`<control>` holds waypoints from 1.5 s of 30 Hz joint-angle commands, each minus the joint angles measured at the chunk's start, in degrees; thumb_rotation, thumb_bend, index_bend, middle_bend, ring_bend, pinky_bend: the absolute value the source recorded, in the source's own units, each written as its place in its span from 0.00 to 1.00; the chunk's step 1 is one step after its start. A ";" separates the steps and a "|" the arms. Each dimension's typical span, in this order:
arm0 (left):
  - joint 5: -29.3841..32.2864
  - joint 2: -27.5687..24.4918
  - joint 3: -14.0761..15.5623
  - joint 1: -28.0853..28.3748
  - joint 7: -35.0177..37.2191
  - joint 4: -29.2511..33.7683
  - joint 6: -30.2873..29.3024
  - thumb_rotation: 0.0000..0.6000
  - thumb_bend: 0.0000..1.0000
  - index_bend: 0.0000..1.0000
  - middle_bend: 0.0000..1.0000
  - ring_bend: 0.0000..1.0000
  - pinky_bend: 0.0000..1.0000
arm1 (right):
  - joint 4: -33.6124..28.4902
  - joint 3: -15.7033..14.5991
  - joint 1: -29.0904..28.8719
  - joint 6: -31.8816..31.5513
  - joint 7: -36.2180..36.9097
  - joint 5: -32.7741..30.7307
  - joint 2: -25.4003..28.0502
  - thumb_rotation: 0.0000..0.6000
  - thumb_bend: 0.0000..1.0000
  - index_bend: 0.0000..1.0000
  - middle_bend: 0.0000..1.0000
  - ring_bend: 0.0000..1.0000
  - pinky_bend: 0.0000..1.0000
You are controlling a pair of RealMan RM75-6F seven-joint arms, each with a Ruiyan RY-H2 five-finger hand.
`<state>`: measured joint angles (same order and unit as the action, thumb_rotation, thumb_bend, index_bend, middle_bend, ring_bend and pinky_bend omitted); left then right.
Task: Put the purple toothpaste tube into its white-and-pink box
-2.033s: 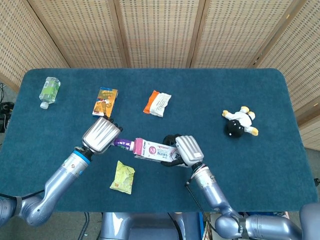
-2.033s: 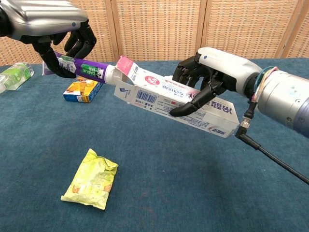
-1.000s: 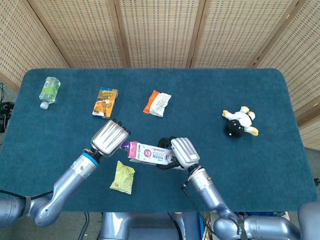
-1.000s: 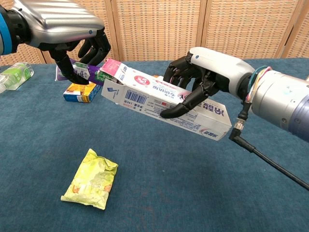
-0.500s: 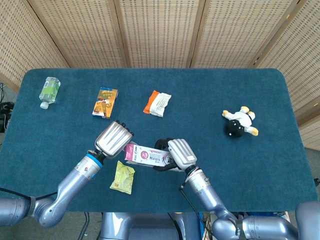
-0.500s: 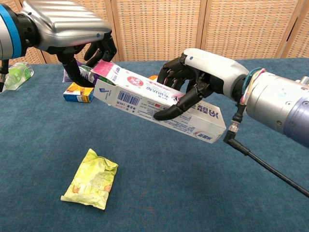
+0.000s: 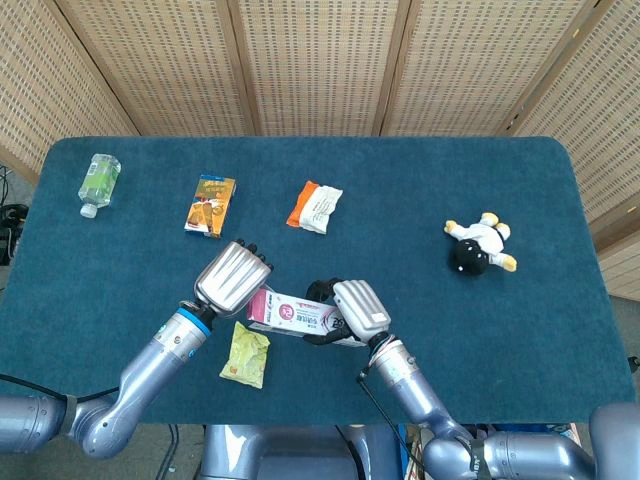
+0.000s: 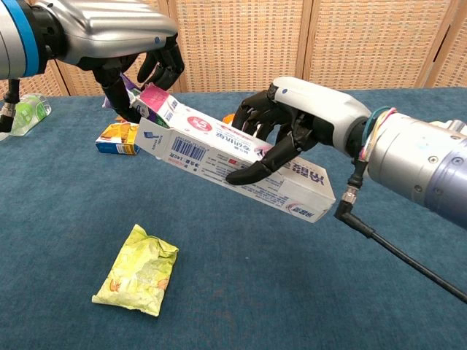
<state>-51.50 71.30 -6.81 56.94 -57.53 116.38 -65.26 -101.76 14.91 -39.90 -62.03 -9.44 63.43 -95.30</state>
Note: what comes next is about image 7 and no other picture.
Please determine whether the orange blue snack box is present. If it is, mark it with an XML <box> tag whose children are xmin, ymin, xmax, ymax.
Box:
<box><xmin>183</xmin><ymin>174</ymin><xmax>238</xmax><ymax>239</ymax></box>

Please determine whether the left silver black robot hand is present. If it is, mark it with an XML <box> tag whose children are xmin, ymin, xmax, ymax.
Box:
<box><xmin>193</xmin><ymin>238</ymin><xmax>275</xmax><ymax>320</ymax></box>

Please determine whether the white pink toothpaste box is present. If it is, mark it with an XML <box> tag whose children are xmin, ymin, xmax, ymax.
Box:
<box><xmin>245</xmin><ymin>287</ymin><xmax>369</xmax><ymax>349</ymax></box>

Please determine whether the blue carpet table cover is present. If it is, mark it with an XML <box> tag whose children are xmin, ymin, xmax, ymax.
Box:
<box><xmin>0</xmin><ymin>135</ymin><xmax>637</xmax><ymax>426</ymax></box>

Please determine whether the clear bottle with green label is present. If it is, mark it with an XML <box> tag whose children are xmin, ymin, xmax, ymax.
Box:
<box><xmin>78</xmin><ymin>153</ymin><xmax>122</xmax><ymax>219</ymax></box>

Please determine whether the black white plush toy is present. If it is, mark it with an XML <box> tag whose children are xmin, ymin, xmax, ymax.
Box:
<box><xmin>443</xmin><ymin>212</ymin><xmax>519</xmax><ymax>276</ymax></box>

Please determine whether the black cable under table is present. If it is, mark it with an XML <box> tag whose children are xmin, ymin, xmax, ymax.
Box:
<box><xmin>158</xmin><ymin>423</ymin><xmax>181</xmax><ymax>476</ymax></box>

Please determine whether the black equipment on floor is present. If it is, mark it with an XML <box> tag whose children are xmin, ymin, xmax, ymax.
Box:
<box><xmin>0</xmin><ymin>202</ymin><xmax>31</xmax><ymax>266</ymax></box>

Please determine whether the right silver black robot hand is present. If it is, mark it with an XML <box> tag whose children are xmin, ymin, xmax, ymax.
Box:
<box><xmin>302</xmin><ymin>278</ymin><xmax>392</xmax><ymax>349</ymax></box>

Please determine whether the woven folding screen panel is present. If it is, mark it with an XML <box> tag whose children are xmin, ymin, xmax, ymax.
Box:
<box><xmin>227</xmin><ymin>0</ymin><xmax>414</xmax><ymax>137</ymax></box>
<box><xmin>504</xmin><ymin>0</ymin><xmax>640</xmax><ymax>301</ymax></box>
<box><xmin>0</xmin><ymin>0</ymin><xmax>141</xmax><ymax>186</ymax></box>
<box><xmin>379</xmin><ymin>0</ymin><xmax>601</xmax><ymax>137</ymax></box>
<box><xmin>52</xmin><ymin>0</ymin><xmax>261</xmax><ymax>137</ymax></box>

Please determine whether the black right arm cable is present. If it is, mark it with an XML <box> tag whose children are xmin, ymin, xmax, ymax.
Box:
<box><xmin>355</xmin><ymin>369</ymin><xmax>426</xmax><ymax>474</ymax></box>

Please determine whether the yellow-green snack bag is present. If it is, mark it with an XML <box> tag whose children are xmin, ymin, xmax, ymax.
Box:
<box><xmin>218</xmin><ymin>320</ymin><xmax>272</xmax><ymax>390</ymax></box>

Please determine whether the orange white snack packet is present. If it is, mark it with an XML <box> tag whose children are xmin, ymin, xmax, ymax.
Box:
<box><xmin>285</xmin><ymin>180</ymin><xmax>344</xmax><ymax>235</ymax></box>

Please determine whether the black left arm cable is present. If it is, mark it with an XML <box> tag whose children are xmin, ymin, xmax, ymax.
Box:
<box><xmin>0</xmin><ymin>373</ymin><xmax>124</xmax><ymax>401</ymax></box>

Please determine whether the silver-blue robot torso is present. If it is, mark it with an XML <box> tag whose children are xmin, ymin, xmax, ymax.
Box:
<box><xmin>199</xmin><ymin>423</ymin><xmax>404</xmax><ymax>480</ymax></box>

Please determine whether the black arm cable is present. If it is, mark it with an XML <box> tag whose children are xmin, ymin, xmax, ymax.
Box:
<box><xmin>355</xmin><ymin>369</ymin><xmax>426</xmax><ymax>474</ymax></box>
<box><xmin>0</xmin><ymin>373</ymin><xmax>124</xmax><ymax>401</ymax></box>

